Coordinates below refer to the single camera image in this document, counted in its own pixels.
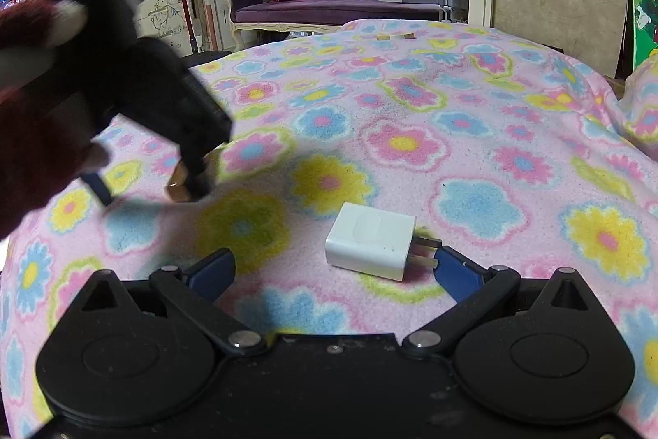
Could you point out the white drawing board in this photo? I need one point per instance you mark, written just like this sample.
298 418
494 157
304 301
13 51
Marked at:
169 20

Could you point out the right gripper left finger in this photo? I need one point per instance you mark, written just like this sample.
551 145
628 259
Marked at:
192 292

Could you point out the rose gold lipstick tube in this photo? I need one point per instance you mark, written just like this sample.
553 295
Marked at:
176 188

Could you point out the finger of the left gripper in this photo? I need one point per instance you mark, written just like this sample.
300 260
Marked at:
196 181
98 187

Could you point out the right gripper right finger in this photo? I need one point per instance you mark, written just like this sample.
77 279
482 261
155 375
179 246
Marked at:
478 293

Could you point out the floral pink fleece blanket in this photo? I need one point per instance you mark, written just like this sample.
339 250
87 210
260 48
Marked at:
510 152

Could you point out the small white charger cube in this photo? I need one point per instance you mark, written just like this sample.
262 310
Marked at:
378 243

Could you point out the black round stool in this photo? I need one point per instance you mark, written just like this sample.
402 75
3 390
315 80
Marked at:
198 59

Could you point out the purple chaise sofa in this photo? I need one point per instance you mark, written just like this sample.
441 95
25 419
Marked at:
320 16

